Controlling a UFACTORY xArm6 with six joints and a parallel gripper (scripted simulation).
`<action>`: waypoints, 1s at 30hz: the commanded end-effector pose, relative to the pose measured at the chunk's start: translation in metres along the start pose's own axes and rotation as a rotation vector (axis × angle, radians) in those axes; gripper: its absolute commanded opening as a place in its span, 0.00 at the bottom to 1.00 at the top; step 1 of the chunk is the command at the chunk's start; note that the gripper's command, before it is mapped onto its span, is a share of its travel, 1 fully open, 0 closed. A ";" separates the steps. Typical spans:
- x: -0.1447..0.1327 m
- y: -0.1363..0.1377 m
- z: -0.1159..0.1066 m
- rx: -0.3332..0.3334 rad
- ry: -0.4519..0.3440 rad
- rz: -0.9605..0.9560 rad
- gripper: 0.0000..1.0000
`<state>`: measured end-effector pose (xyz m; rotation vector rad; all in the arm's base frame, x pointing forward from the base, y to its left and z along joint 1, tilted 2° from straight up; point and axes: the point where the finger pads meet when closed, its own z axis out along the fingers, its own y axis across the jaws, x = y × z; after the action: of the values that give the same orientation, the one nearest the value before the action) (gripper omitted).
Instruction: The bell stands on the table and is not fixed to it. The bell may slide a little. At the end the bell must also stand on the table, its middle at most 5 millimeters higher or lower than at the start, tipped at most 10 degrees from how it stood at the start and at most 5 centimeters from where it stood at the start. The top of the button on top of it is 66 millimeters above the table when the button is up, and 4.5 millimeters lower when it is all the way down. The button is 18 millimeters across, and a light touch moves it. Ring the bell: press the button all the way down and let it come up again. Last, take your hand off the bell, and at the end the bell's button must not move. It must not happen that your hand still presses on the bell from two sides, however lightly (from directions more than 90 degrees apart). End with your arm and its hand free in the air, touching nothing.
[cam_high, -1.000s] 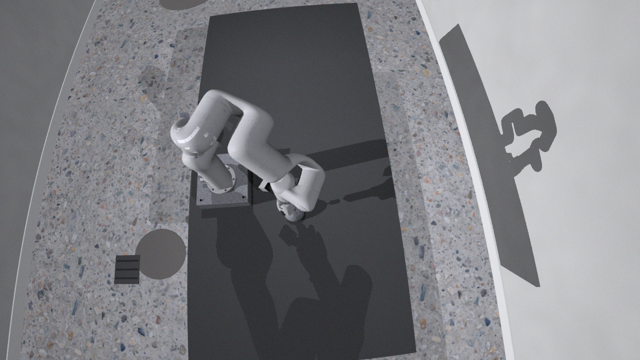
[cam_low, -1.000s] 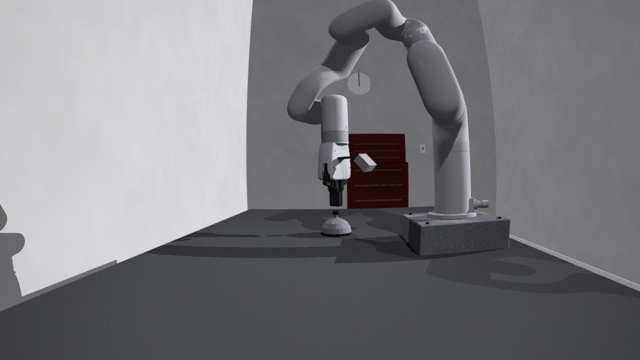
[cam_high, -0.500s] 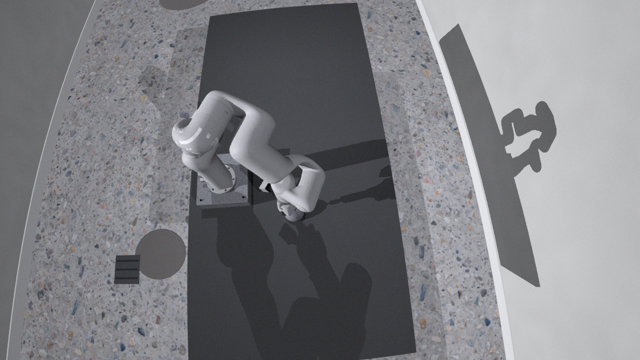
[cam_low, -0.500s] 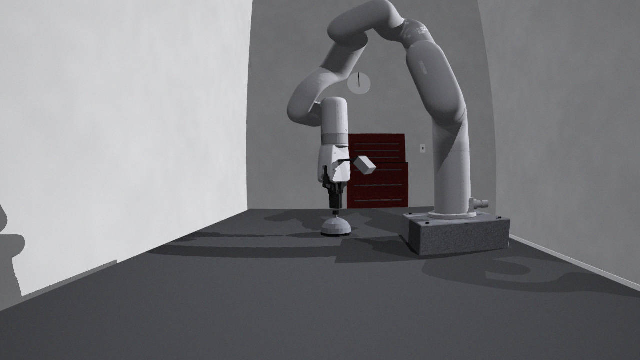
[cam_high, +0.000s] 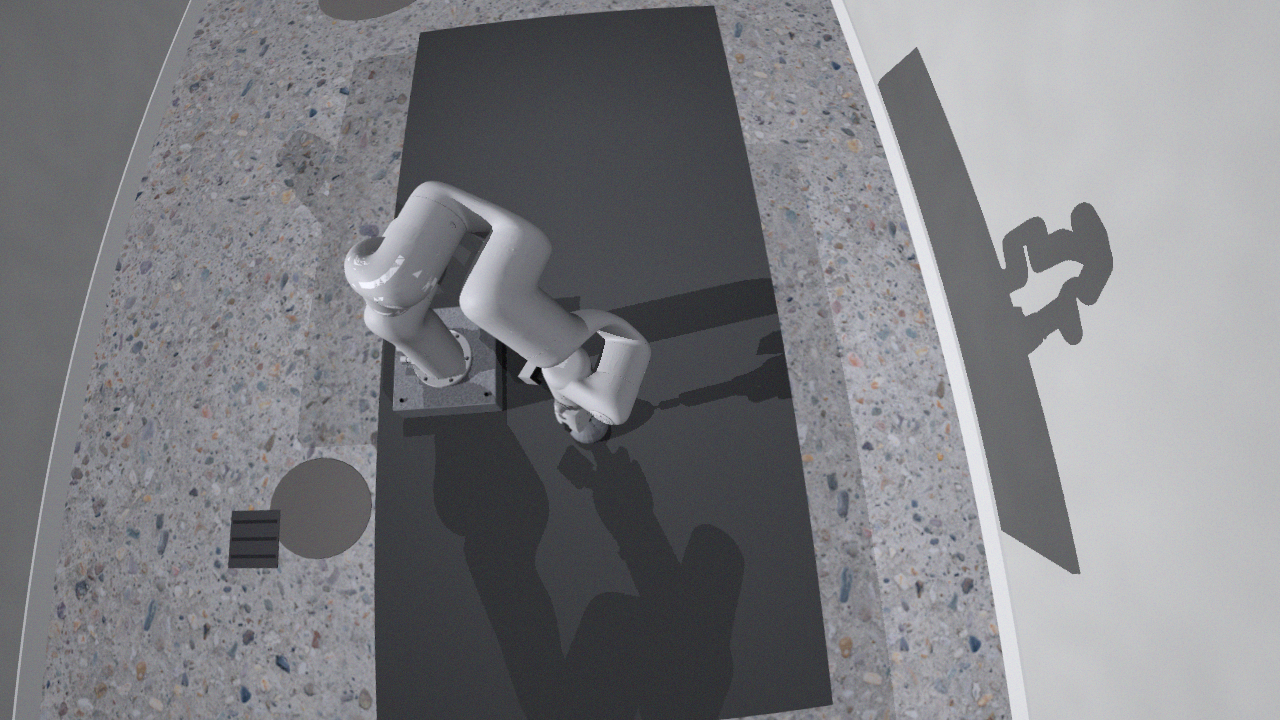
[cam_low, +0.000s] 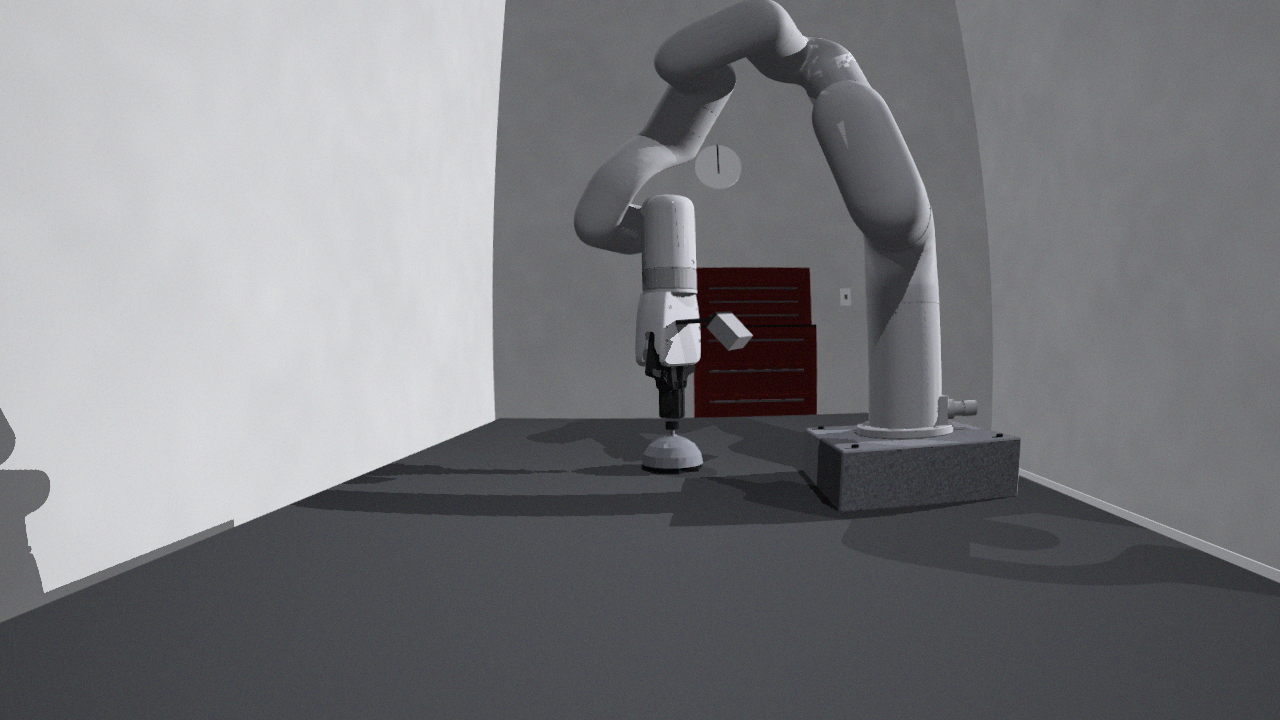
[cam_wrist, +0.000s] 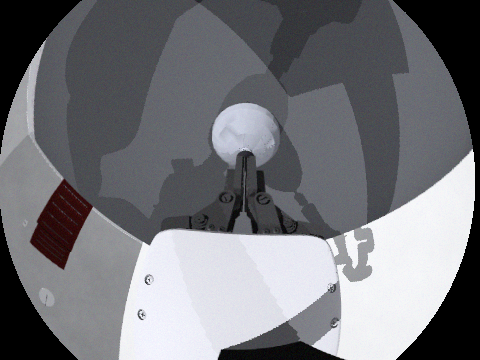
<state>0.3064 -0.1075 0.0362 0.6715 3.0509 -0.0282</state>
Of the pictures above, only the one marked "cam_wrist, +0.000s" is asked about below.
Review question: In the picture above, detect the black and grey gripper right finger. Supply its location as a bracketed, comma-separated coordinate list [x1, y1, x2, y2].
[244, 156, 324, 239]

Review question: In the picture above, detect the grey desk bell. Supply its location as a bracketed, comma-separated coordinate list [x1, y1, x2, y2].
[212, 101, 280, 172]

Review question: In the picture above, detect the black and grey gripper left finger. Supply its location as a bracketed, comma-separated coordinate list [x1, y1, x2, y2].
[160, 155, 245, 232]

